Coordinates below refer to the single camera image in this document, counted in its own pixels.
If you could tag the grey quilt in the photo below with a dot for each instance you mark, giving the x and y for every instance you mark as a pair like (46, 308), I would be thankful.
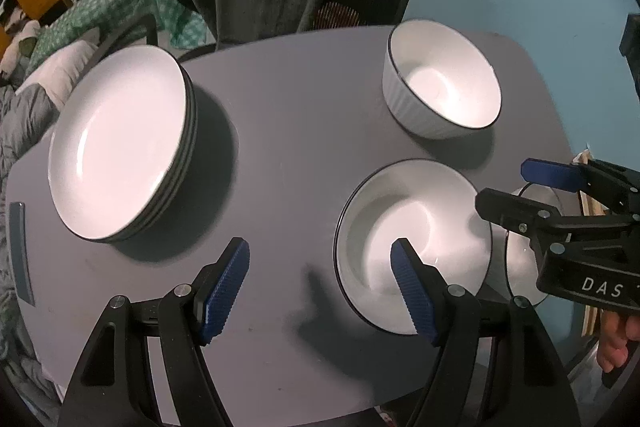
(25, 117)

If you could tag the person's right hand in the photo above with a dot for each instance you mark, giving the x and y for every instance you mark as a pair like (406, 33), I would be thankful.
(612, 342)

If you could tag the white bed sheet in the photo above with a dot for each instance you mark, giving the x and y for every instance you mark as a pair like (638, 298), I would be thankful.
(60, 67)

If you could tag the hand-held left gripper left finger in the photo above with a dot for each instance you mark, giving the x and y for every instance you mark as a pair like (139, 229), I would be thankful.
(222, 292)

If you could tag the grey plastic bag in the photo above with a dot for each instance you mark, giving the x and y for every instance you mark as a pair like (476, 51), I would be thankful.
(585, 382)

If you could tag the dark smartphone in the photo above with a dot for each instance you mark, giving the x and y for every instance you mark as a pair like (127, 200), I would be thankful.
(21, 252)

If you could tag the white bowl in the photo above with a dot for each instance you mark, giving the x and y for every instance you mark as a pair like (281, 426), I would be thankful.
(442, 82)
(390, 217)

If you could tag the beige clothes pile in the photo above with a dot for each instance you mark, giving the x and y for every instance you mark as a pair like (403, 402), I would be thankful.
(22, 42)

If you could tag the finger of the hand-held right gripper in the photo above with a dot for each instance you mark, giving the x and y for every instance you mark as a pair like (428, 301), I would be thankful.
(515, 207)
(550, 174)

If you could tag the small white plate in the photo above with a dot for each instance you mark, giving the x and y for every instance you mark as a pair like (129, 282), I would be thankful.
(520, 257)

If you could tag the stack of white plates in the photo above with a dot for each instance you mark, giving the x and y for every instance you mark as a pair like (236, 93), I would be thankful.
(120, 142)

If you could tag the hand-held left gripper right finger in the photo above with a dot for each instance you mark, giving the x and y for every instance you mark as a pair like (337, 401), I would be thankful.
(415, 292)

